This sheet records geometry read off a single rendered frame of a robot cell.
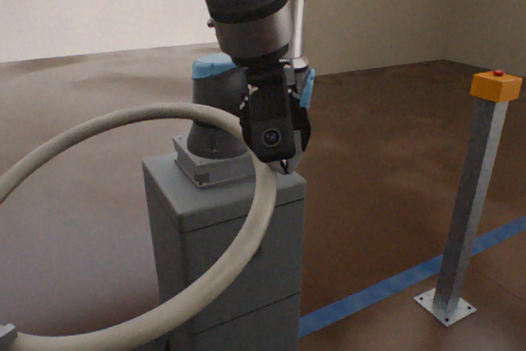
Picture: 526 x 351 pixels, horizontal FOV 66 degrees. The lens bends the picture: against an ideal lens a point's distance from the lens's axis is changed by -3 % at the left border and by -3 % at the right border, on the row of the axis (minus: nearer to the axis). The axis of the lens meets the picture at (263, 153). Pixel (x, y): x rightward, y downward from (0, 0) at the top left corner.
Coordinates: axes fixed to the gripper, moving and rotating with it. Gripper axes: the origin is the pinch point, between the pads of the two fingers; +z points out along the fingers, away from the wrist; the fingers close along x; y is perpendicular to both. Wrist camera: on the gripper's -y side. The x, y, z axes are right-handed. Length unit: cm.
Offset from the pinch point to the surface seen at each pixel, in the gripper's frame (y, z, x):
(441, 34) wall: 607, 346, -246
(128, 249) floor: 90, 135, 106
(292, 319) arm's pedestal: 23, 96, 12
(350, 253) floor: 85, 158, -14
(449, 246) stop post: 58, 120, -55
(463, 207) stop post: 63, 101, -60
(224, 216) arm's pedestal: 29, 43, 22
